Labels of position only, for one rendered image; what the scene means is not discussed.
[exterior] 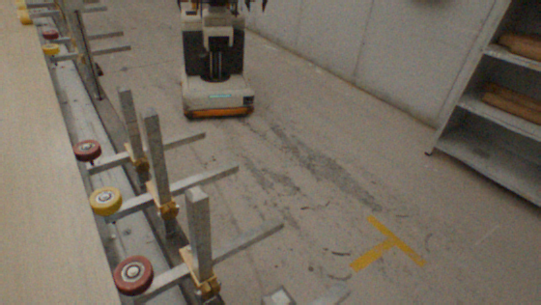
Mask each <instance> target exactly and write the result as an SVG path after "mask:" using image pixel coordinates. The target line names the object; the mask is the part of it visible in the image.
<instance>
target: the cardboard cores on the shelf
mask: <svg viewBox="0 0 541 305"><path fill-rule="evenodd" d="M498 44H501V45H505V46H508V47H510V51H509V53H512V54H515V55H518V56H522V57H526V58H529V59H531V60H534V61H537V62H540V63H541V35H540V34H536V33H530V34H526V33H521V32H517V31H511V32H510V33H507V32H505V33H504V34H503V35H502V36H501V37H500V39H499V41H498ZM482 90H485V91H487V92H488V93H487V94H486V95H485V96H484V97H483V98H482V100H481V101H482V102H484V103H487V104H489V105H492V106H495V107H496V108H499V109H501V110H504V111H506V112H508V113H511V114H513V115H516V116H518V117H520V118H523V119H525V120H529V121H531V122H534V123H536V124H538V125H541V100H538V99H536V98H533V97H529V96H525V95H523V94H520V93H518V92H515V91H513V90H510V89H508V87H505V86H502V85H500V84H498V83H496V82H492V81H490V80H486V81H485V82H484V84H483V85H482ZM489 92H490V93H489Z"/></svg>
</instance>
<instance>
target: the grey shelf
mask: <svg viewBox="0 0 541 305"><path fill-rule="evenodd" d="M537 2H538V0H504V1H503V3H502V4H501V6H500V8H499V10H498V14H497V16H496V18H495V20H494V22H493V24H491V26H490V28H489V30H488V32H487V33H486V35H485V37H484V39H483V41H482V43H481V44H480V46H479V49H478V51H477V53H476V55H475V57H474V59H473V61H472V62H471V64H470V67H469V69H468V71H467V73H466V75H465V77H464V79H463V81H462V83H461V85H460V87H459V89H458V91H457V93H456V95H455V97H454V98H453V100H452V102H451V104H450V106H449V108H448V110H447V112H446V114H445V116H444V118H443V119H441V122H440V124H439V126H438V129H437V131H436V133H435V135H434V137H433V139H432V141H431V143H430V145H429V146H428V148H427V150H426V152H425V153H424V154H426V155H428V156H429V155H430V154H431V150H432V149H433V147H436V148H438V149H440V150H443V151H444V152H446V153H449V154H451V155H453V156H455V157H457V158H459V159H461V160H462V161H464V162H466V163H467V165H469V166H470V167H471V168H472V169H474V170H476V171H477V172H479V173H481V174H482V175H484V176H486V177H488V178H489V179H491V180H494V181H496V182H498V183H500V184H501V185H503V186H505V187H507V188H508V189H510V190H512V191H514V192H515V193H517V194H519V195H521V196H522V197H524V198H527V199H529V200H530V201H532V202H533V203H534V204H536V205H537V206H539V207H541V125H538V124H536V123H534V122H531V121H529V120H525V119H523V118H520V117H518V116H516V115H513V114H511V113H508V112H506V111H504V110H501V109H499V108H496V107H495V106H492V105H489V104H487V103H484V102H482V101H481V100H482V98H483V97H484V96H485V95H486V94H487V93H488V92H487V91H485V90H482V85H483V84H484V82H485V81H486V80H490V81H491V80H492V78H494V80H492V82H496V83H498V84H500V85H502V86H505V87H508V89H510V90H513V91H515V92H518V93H520V94H523V95H525V96H529V97H533V98H536V99H538V100H541V63H540V62H537V61H534V60H531V59H529V58H526V57H522V56H518V55H515V54H512V53H509V51H510V47H508V46H505V45H501V44H498V41H499V39H500V37H501V36H502V35H503V34H504V33H505V32H507V33H510V32H511V31H517V32H520V31H521V30H523V31H521V33H526V34H530V33H536V34H540V35H541V0H539V2H538V4H537ZM536 4H537V5H536ZM535 5H536V7H535ZM534 7H535V9H534ZM532 11H533V12H532ZM531 12H532V14H531ZM530 14H531V16H530ZM527 20H528V21H527ZM525 24H526V26H525ZM524 26H525V28H524ZM523 28H524V29H523ZM503 60H504V62H503ZM502 62H503V64H502ZM500 66H501V67H500ZM499 67H500V69H499ZM496 73H497V75H496ZM495 75H496V76H495ZM472 113H473V114H472ZM471 115H472V116H471ZM468 121H469V122H468ZM465 127H466V128H465ZM431 145H432V146H431ZM430 147H431V148H430ZM429 149H430V150H429Z"/></svg>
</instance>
